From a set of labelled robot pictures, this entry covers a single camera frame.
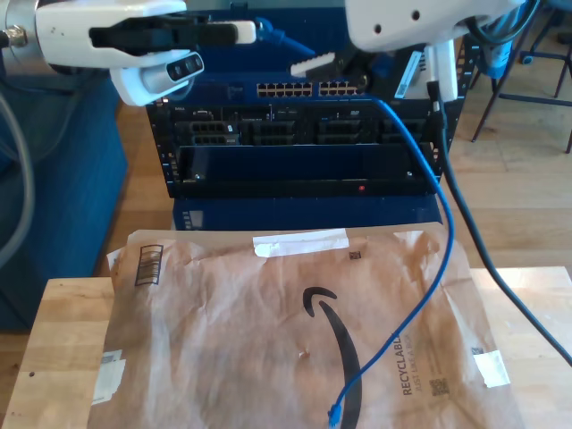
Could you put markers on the black rack server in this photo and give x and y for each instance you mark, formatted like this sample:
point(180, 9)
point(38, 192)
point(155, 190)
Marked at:
point(308, 114)

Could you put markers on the black rack drawer unit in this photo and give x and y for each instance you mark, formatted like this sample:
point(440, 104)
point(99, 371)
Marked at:
point(290, 163)

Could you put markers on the blue grey jacket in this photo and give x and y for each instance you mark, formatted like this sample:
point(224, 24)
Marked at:
point(502, 53)

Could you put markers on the office chair base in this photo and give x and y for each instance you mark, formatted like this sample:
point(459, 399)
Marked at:
point(528, 59)

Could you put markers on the dark blue base box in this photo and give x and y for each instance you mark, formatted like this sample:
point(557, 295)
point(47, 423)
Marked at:
point(313, 214)

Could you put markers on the dark metal bar stool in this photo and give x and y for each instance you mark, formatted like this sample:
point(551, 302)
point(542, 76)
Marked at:
point(536, 99)

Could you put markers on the blue sofa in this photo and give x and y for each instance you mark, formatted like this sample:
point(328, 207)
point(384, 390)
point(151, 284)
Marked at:
point(67, 223)

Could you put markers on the brown paper mailer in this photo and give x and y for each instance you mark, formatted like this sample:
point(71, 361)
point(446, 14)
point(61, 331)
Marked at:
point(223, 380)

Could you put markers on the blue network switch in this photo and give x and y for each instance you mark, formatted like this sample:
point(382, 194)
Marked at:
point(241, 67)

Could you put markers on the black rack frame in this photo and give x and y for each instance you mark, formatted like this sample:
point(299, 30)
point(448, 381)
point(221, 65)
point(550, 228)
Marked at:
point(160, 134)

